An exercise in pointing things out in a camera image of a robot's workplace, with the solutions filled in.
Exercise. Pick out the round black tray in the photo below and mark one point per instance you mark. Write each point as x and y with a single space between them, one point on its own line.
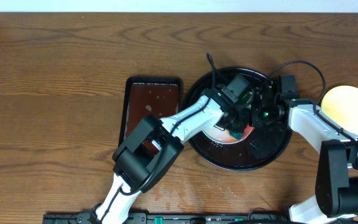
262 146

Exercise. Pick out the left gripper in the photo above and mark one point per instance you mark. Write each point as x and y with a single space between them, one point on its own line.
247 120

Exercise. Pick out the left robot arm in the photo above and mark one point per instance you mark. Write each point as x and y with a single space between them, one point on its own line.
146 155

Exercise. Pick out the light green plate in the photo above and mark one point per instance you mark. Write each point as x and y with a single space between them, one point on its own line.
222 136

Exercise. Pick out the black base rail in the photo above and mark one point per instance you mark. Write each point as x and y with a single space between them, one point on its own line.
143 218

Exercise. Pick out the yellow plate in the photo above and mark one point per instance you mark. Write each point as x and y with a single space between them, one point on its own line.
341 105

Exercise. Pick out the green scrub sponge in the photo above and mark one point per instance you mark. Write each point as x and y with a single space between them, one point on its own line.
236 135

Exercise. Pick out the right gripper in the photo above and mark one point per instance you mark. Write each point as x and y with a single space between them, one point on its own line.
257 122

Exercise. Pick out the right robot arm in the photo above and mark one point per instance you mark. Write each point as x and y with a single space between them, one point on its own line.
336 191

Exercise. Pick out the rectangular brown black-rimmed tray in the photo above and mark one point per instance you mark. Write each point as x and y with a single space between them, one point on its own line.
159 96

